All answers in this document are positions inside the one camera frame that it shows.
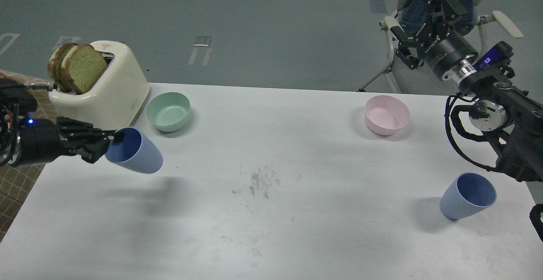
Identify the checkered beige cloth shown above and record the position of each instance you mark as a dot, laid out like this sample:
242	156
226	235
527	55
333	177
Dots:
16	183

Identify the blue cup image-right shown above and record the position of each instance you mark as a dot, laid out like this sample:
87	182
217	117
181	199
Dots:
467	195

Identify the image-right gripper finger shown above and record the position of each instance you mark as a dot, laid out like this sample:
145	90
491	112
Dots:
398	32

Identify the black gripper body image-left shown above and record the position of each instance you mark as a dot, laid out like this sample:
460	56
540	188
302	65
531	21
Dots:
41	141

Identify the bread slice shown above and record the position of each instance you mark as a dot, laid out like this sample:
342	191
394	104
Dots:
81	67
54	67

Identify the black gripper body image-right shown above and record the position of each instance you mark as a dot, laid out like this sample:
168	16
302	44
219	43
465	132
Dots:
438	45

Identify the pink bowl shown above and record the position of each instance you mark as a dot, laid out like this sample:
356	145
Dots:
385	115

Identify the front bread slice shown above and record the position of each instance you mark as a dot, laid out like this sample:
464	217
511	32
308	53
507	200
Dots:
81	67

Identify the green bowl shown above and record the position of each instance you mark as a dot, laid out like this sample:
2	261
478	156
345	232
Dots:
169	112

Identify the cream toaster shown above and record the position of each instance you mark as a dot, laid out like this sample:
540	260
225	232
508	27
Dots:
116	98

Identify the image-left gripper finger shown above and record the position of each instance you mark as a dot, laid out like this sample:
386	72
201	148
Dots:
113	136

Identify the blue cup image-left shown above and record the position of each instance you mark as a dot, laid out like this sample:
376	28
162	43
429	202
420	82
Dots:
133	150

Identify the rear bread slice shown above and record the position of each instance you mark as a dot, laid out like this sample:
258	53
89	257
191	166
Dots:
54	67

